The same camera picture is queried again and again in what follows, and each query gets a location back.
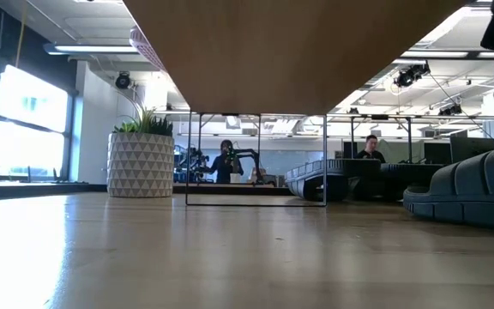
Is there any long ceiling light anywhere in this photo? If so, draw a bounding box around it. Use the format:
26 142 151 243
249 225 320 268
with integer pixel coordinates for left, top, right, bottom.
401 50 471 60
43 41 139 57

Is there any black ceiling spotlight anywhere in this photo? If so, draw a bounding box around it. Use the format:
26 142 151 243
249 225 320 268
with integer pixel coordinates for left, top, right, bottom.
394 63 431 89
438 104 463 117

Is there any dark computer monitor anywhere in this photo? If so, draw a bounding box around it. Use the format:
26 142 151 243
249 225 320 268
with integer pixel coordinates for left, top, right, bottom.
450 136 494 163
422 142 453 166

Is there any person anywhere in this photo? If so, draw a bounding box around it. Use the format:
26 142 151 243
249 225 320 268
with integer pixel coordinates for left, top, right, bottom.
208 139 245 185
355 134 388 165

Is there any blue lab robot rig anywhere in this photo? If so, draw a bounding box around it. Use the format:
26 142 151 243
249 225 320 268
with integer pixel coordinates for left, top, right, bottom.
173 144 210 184

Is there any succulent in patterned white pot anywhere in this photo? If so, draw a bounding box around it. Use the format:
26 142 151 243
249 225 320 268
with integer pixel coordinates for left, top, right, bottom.
106 106 176 199

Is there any large bright window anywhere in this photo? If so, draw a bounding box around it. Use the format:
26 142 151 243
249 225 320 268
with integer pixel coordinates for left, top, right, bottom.
0 64 75 184

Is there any wooden shelf with wire legs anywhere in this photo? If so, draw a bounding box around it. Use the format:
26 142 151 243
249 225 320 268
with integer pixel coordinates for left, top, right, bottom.
122 0 471 208

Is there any black aluminium frame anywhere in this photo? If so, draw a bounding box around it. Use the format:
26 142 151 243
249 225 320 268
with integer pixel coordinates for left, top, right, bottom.
0 182 293 197

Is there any black dome camera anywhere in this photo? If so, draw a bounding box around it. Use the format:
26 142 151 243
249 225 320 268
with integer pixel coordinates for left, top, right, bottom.
114 71 133 90

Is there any yellow hanging cord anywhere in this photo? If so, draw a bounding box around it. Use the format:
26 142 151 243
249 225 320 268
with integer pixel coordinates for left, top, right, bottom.
14 0 28 70

